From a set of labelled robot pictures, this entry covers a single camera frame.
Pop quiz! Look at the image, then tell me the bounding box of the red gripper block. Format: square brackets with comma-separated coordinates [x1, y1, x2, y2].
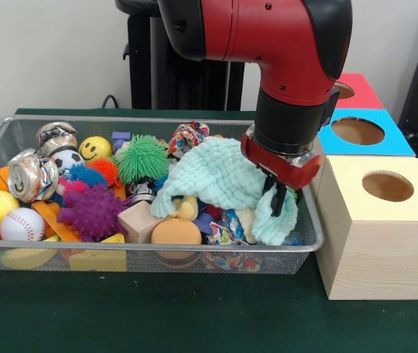
[239, 132, 323, 218]

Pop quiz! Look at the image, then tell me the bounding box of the mint green cloth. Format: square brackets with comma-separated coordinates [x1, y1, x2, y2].
[150, 138, 299, 246]

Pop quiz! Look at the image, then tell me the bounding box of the wooden three-hole sorting box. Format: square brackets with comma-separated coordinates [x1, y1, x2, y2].
[308, 72, 418, 301]

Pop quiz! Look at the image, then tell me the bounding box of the clear mesh bin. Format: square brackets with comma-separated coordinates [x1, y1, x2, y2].
[0, 115, 325, 274]

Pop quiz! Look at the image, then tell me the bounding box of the cream knitted cloth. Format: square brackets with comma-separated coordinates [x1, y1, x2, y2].
[235, 207, 258, 243]

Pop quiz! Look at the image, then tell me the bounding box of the orange round disc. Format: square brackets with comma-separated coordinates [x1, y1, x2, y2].
[152, 218, 202, 260]

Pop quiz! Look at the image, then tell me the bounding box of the green spiky ball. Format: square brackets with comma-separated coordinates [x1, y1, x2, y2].
[116, 134, 169, 185]

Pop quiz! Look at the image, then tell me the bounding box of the wooden cube block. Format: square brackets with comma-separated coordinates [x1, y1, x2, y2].
[118, 200, 164, 243]

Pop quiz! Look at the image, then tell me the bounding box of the dark green table cloth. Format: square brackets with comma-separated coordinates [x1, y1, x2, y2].
[0, 109, 418, 353]

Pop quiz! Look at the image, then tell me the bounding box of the purple spiky ball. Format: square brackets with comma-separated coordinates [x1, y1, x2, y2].
[57, 182, 131, 242]

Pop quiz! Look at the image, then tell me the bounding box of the yellow smiley face ball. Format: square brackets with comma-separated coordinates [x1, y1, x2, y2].
[79, 136, 112, 163]

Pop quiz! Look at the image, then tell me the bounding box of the crushed silver can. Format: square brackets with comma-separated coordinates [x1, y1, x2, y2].
[7, 149, 60, 204]

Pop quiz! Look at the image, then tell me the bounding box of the white baseball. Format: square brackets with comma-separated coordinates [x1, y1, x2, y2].
[0, 207, 46, 242]

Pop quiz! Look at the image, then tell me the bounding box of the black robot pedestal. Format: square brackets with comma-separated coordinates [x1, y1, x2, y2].
[116, 0, 247, 111]

